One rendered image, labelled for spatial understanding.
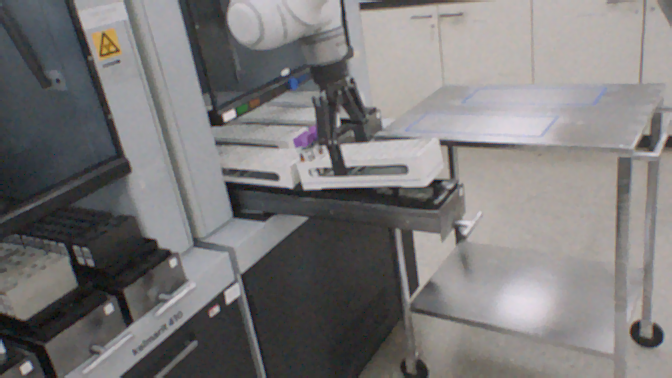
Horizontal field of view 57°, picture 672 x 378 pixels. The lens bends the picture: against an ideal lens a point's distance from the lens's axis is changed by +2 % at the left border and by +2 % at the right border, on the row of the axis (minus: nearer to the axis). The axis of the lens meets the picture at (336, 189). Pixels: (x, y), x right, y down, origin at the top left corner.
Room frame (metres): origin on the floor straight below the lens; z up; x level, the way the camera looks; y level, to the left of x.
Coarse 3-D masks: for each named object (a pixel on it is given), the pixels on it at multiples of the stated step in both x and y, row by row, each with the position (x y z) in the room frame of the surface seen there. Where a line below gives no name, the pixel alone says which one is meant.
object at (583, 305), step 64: (384, 128) 1.53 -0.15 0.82; (448, 128) 1.44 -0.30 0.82; (512, 128) 1.37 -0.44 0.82; (576, 128) 1.29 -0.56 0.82; (640, 128) 1.23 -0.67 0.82; (448, 256) 1.73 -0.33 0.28; (512, 256) 1.67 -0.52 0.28; (448, 320) 1.42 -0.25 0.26; (512, 320) 1.35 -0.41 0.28; (576, 320) 1.31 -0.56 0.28; (640, 320) 1.50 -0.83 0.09
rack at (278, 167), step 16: (224, 160) 1.37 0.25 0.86; (240, 160) 1.35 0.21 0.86; (256, 160) 1.33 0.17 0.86; (272, 160) 1.31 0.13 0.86; (288, 160) 1.29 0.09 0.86; (224, 176) 1.36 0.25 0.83; (240, 176) 1.38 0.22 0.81; (256, 176) 1.37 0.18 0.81; (272, 176) 1.35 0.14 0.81; (288, 176) 1.25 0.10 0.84
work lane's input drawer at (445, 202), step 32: (256, 192) 1.28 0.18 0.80; (288, 192) 1.24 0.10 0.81; (320, 192) 1.19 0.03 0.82; (352, 192) 1.19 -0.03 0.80; (384, 192) 1.17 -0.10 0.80; (416, 192) 1.14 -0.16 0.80; (448, 192) 1.09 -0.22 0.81; (384, 224) 1.10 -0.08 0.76; (416, 224) 1.06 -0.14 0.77; (448, 224) 1.06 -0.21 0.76
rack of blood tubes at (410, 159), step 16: (352, 144) 1.26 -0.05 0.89; (368, 144) 1.23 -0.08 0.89; (384, 144) 1.20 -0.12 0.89; (400, 144) 1.17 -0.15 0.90; (416, 144) 1.15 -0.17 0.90; (432, 144) 1.12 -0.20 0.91; (320, 160) 1.21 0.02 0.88; (352, 160) 1.15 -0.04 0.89; (368, 160) 1.13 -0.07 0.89; (384, 160) 1.11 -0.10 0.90; (400, 160) 1.09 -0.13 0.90; (416, 160) 1.07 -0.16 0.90; (432, 160) 1.11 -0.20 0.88; (304, 176) 1.22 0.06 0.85; (320, 176) 1.22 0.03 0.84; (336, 176) 1.23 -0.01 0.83; (352, 176) 1.16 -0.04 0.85; (368, 176) 1.13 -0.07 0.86; (384, 176) 1.11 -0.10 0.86; (400, 176) 1.09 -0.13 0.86; (416, 176) 1.07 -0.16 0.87; (432, 176) 1.09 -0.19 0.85
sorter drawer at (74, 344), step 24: (72, 312) 0.88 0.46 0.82; (96, 312) 0.89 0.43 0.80; (120, 312) 0.92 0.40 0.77; (0, 336) 0.88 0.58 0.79; (24, 336) 0.85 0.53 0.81; (48, 336) 0.83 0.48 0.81; (72, 336) 0.85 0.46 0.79; (96, 336) 0.88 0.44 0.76; (48, 360) 0.82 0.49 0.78; (72, 360) 0.84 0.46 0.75; (96, 360) 0.83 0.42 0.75
